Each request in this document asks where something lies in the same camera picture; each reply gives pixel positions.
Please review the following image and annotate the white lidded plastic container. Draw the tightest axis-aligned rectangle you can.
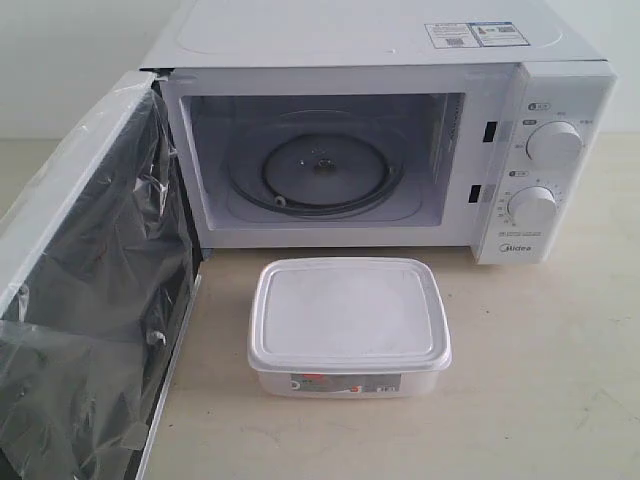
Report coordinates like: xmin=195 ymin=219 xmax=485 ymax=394
xmin=247 ymin=257 xmax=452 ymax=399

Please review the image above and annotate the white microwave door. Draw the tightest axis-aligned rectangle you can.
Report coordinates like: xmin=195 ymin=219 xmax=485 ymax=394
xmin=1 ymin=71 xmax=201 ymax=479

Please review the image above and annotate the white Midea microwave oven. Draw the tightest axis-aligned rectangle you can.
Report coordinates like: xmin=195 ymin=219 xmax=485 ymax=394
xmin=141 ymin=1 xmax=616 ymax=265

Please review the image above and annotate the lower white timer knob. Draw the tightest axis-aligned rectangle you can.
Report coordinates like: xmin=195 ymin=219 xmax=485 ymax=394
xmin=507 ymin=186 xmax=558 ymax=230

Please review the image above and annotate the upper white control knob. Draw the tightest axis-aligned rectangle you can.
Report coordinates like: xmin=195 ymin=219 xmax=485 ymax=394
xmin=526 ymin=121 xmax=583 ymax=167

